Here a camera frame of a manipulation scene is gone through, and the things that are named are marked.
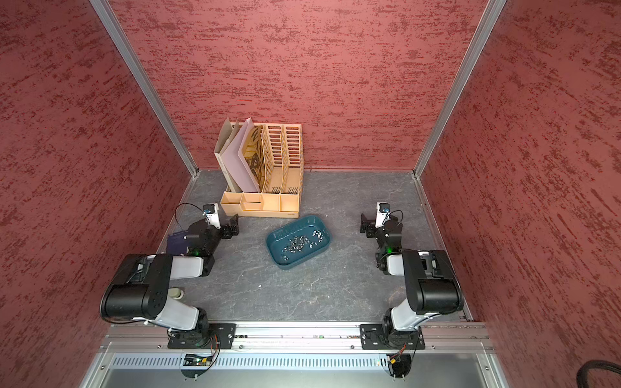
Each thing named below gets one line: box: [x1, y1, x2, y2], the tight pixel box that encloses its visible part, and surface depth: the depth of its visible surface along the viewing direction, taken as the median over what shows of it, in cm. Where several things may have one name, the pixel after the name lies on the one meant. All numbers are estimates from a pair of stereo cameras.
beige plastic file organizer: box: [220, 123, 304, 219], surface depth 107 cm
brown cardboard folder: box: [213, 117, 242, 194], surface depth 92 cm
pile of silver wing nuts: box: [281, 229, 324, 261], surface depth 96 cm
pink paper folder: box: [219, 117, 261, 194], surface depth 94 cm
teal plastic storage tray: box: [266, 215, 333, 270], surface depth 97 cm
